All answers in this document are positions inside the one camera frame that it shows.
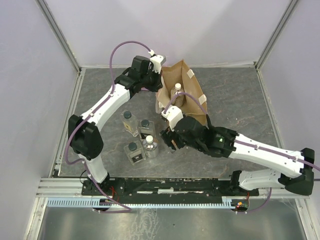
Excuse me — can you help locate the aluminium frame post right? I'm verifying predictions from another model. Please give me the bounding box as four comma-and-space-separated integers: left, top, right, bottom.
254, 0, 300, 72

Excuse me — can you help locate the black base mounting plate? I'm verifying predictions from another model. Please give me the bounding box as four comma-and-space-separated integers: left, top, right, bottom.
81, 176, 260, 203

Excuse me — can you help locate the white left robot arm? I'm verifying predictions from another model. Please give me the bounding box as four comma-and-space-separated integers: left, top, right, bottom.
68, 54, 166, 195

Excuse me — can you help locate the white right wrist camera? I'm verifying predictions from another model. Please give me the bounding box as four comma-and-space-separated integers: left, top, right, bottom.
161, 106, 184, 132

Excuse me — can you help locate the light blue cable duct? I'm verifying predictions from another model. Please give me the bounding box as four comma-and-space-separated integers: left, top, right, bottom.
46, 196, 248, 208

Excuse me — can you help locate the beige canvas tote bag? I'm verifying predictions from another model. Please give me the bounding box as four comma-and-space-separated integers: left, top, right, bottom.
154, 59, 209, 127

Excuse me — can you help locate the aluminium frame post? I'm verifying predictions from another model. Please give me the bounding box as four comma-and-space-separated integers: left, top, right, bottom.
254, 0, 300, 72
35, 0, 81, 73

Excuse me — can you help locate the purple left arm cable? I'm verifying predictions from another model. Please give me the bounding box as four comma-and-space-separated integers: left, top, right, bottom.
64, 41, 153, 215

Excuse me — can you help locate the aluminium frame rail front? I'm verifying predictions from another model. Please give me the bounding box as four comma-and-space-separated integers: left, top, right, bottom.
35, 178, 310, 199

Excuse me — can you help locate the square glass bottle yellow label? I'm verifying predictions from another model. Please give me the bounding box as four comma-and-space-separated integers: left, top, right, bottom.
120, 110, 139, 137

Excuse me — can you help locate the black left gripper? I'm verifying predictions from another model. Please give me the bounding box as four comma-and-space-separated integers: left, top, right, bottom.
140, 67, 164, 93

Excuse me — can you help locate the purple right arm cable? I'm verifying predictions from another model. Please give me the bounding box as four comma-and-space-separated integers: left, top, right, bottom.
164, 91, 320, 213

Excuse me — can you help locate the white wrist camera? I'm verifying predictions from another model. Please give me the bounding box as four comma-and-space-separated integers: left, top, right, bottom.
150, 54, 166, 74
161, 106, 184, 132

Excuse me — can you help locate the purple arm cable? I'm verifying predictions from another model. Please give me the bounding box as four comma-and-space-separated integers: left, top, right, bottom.
164, 91, 320, 213
64, 41, 153, 215

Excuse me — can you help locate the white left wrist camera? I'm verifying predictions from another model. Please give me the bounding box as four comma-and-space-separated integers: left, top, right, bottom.
150, 54, 166, 74

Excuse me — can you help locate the square glass bottle front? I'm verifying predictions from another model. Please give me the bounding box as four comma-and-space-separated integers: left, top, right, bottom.
124, 140, 146, 165

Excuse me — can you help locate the aluminium frame post left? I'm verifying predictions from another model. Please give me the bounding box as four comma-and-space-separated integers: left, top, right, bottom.
35, 0, 81, 73

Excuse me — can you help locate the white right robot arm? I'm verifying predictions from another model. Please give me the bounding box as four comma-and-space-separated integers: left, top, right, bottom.
160, 115, 316, 196

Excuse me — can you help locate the square glass bottle black label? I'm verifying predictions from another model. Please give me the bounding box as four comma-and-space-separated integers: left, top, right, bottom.
138, 119, 156, 141

